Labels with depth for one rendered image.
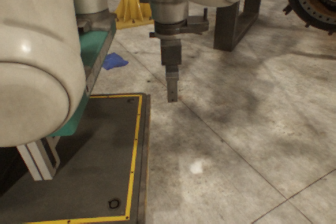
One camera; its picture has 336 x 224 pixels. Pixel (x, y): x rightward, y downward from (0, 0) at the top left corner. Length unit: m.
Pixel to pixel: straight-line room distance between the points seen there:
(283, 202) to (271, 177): 0.13
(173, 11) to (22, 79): 0.37
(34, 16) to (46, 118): 0.10
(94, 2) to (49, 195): 0.65
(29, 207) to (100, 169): 0.22
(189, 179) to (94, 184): 0.53
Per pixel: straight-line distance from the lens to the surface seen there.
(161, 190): 1.24
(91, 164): 0.97
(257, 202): 1.26
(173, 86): 0.59
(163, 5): 0.55
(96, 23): 0.96
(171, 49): 0.56
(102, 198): 0.87
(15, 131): 0.30
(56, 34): 0.30
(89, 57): 0.75
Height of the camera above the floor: 1.02
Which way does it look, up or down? 35 degrees down
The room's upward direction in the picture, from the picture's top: 2 degrees counter-clockwise
